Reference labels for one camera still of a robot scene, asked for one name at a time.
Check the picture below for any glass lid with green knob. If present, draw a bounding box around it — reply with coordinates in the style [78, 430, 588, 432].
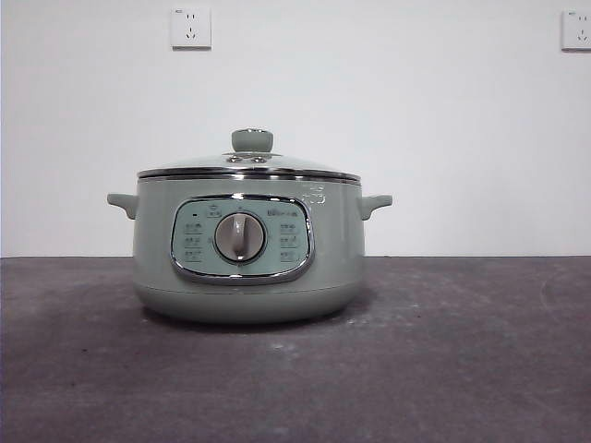
[137, 128, 362, 181]

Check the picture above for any pale green electric pot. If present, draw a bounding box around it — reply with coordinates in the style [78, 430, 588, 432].
[106, 174, 394, 325]

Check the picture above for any white wall socket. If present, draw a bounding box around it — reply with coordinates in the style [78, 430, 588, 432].
[170, 7, 214, 52]
[561, 9, 591, 53]

